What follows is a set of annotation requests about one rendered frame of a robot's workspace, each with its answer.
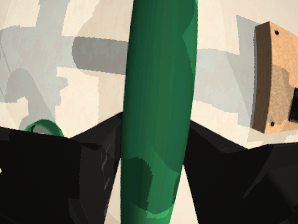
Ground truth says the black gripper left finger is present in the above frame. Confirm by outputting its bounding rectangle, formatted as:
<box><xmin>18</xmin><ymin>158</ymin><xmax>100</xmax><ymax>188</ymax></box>
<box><xmin>0</xmin><ymin>112</ymin><xmax>122</xmax><ymax>224</ymax></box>

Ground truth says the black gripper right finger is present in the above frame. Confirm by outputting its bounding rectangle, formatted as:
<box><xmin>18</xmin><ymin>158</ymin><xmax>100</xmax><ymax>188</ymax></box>
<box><xmin>184</xmin><ymin>119</ymin><xmax>298</xmax><ymax>224</ymax></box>

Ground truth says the green tube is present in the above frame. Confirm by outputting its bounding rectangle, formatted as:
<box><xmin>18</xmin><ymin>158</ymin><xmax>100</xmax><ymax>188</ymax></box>
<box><xmin>120</xmin><ymin>0</ymin><xmax>198</xmax><ymax>224</ymax></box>

